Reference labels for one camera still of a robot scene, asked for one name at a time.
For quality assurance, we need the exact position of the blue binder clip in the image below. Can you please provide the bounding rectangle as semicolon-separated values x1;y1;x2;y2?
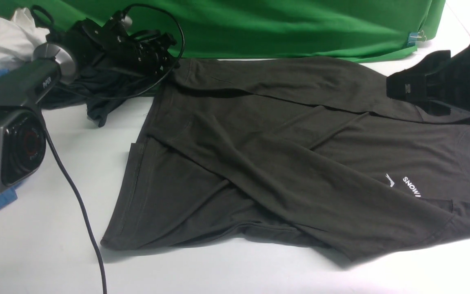
406;31;427;47

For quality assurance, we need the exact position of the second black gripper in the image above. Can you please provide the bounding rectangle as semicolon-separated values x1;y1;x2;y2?
386;44;470;116

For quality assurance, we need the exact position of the green backdrop cloth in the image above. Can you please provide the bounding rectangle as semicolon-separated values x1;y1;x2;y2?
0;0;445;63

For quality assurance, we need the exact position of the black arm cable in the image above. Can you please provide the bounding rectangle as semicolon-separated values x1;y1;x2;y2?
29;3;186;294

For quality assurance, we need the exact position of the white crumpled garment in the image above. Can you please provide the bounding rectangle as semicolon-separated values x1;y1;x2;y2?
0;8;50;71

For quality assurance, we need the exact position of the gray robot arm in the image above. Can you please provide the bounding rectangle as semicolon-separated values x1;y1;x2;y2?
0;12;470;194

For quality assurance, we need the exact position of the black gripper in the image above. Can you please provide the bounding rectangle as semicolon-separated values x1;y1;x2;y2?
47;18;180;76

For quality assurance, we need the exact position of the dark gray long-sleeve top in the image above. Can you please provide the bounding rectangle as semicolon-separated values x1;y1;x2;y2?
101;56;470;260

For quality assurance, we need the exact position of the dark teal crumpled garment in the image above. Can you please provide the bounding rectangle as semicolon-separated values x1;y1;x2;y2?
39;67;159;128

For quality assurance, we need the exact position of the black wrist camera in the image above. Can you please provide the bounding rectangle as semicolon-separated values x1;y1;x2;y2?
110;11;133;30

